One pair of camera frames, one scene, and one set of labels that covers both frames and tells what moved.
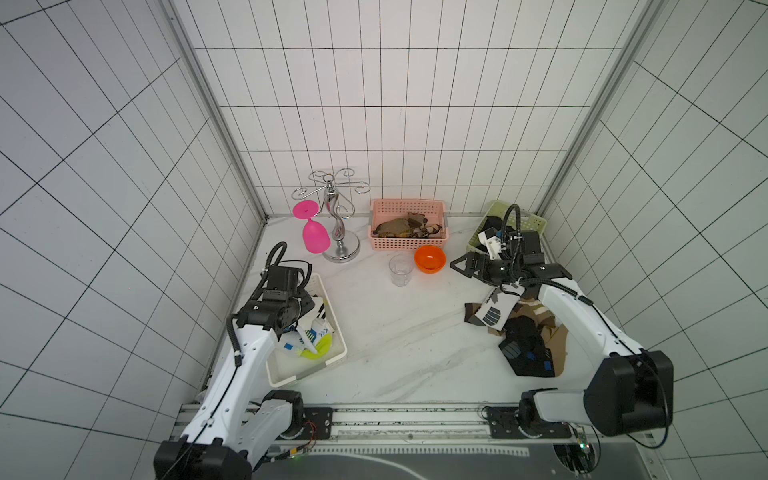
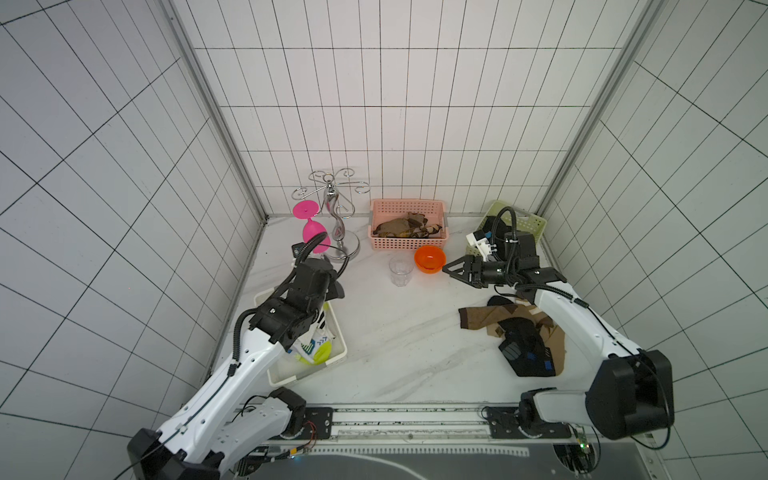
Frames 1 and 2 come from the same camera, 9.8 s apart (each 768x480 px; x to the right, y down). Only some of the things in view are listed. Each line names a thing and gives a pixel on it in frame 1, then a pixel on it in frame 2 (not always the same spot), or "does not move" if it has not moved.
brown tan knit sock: [413, 226] does not move
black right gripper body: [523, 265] does not move
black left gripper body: [302, 303] to [331, 294]
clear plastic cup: [401, 267] does not move
